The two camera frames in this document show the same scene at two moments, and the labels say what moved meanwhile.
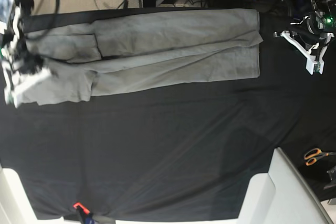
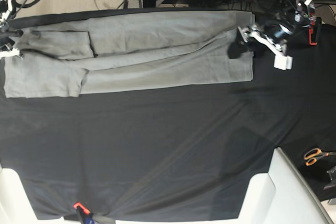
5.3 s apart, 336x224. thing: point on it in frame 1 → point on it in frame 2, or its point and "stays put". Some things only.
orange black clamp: x=86 y=216 stays put
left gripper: x=26 y=62 → x=7 y=35
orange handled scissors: x=311 y=156 stays put
